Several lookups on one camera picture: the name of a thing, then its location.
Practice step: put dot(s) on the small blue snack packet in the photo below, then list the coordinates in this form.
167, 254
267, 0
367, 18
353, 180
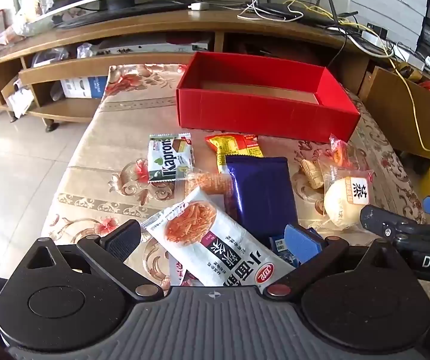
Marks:
280, 247

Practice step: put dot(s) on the silver audio receiver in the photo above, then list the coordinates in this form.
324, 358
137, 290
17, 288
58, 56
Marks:
132, 49

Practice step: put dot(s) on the floral tablecloth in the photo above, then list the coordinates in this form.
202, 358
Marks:
98, 157

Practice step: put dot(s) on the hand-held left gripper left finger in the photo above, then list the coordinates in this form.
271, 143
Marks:
125, 238

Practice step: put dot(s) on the red cardboard box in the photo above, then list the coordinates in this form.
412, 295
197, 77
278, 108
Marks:
256, 112

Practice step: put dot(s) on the round bun packet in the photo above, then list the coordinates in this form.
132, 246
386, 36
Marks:
342, 202

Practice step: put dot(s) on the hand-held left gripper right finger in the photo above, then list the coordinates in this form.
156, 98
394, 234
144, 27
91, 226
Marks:
304, 242

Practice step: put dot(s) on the white power strip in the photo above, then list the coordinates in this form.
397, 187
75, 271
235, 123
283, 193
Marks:
374, 37

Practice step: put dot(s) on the orange clear snack packet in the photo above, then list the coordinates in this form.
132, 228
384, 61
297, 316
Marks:
211, 183

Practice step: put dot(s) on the white noodle snack packet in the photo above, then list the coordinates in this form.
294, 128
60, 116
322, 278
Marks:
215, 240

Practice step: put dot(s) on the yellow red snack packet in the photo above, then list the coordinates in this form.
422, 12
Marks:
233, 146

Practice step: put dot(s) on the white plastic bag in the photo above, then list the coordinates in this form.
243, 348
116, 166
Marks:
20, 99

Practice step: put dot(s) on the white blue printed box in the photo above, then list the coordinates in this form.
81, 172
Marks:
83, 88

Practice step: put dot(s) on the green wafer packet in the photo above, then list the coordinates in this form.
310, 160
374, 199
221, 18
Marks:
170, 157

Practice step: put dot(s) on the dark blue snack packet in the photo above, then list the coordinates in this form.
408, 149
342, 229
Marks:
263, 195

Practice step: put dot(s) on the white power adapter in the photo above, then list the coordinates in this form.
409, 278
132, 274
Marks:
198, 6

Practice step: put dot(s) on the wooden television stand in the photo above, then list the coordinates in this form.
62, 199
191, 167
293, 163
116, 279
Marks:
162, 22

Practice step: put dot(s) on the pink clear snack packet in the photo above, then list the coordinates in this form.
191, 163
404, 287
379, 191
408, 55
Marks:
340, 153

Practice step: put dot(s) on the black power adapter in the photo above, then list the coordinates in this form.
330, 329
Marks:
376, 30

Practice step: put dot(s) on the black router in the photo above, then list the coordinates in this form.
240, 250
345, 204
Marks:
278, 9

